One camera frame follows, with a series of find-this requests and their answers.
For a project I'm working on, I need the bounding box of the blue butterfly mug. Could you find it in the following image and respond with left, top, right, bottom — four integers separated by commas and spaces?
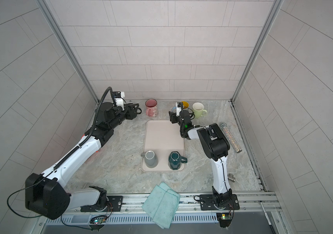
170, 101, 189, 113

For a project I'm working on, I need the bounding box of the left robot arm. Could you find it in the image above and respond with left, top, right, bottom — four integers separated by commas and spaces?
25, 87, 142, 220

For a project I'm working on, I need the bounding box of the glitter tube bottle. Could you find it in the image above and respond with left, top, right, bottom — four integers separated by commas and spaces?
219, 122, 242, 153

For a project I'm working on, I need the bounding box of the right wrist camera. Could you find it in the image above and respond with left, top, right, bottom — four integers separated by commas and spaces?
176, 102, 184, 117

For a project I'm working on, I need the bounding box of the dark green mug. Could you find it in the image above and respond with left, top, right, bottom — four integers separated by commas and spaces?
168, 151, 188, 170

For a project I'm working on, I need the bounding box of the aluminium rail frame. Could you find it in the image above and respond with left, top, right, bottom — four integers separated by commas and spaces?
27, 188, 280, 219

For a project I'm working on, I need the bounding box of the small metal fitting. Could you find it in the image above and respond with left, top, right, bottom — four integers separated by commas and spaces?
227, 174, 236, 182

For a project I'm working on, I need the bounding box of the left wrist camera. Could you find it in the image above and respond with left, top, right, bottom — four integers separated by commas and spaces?
112, 91, 125, 111

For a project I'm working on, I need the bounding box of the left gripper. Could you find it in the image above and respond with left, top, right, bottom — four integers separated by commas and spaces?
107, 102, 139, 130

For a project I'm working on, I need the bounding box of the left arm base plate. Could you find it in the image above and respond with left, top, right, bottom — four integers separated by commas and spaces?
80, 196, 123, 212

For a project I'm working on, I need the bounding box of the right circuit board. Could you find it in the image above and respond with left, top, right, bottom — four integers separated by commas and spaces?
216, 213, 233, 228

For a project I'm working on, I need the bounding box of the beige tray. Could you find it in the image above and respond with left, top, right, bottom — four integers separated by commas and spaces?
141, 120, 186, 172

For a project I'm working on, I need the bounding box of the light green mug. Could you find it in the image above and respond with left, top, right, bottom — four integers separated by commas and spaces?
192, 102, 208, 119

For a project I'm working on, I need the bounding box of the teal folded cloth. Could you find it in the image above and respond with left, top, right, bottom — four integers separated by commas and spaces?
142, 182, 181, 229

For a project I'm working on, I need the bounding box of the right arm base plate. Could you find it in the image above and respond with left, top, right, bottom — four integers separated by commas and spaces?
198, 194, 240, 211

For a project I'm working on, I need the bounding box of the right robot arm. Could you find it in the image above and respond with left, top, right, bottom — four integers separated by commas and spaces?
168, 110, 234, 210

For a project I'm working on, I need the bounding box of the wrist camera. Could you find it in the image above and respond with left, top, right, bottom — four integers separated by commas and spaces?
176, 102, 184, 117
112, 91, 125, 111

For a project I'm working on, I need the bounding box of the circuit board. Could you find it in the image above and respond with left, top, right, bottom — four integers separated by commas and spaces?
89, 215, 108, 225
216, 213, 233, 228

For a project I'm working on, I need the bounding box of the left black cable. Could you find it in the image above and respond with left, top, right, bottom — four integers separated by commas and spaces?
7, 175, 97, 231

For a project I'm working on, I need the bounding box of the grey mug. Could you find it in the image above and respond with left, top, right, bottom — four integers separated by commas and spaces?
141, 151, 158, 168

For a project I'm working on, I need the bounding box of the left circuit board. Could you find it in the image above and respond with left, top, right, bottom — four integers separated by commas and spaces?
89, 215, 108, 225

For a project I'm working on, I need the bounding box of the pink ghost mug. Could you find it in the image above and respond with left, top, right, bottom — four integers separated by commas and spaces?
145, 99, 158, 117

